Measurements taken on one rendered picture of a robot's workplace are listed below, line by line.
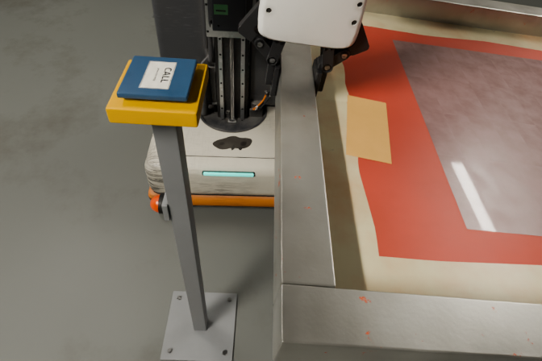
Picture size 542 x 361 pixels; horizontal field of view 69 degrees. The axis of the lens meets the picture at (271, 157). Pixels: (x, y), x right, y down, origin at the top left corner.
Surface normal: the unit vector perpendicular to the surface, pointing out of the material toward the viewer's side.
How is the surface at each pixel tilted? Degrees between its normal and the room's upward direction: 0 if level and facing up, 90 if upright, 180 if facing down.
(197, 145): 0
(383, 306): 4
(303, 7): 93
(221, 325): 0
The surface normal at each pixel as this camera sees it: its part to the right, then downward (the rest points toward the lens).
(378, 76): 0.14, -0.69
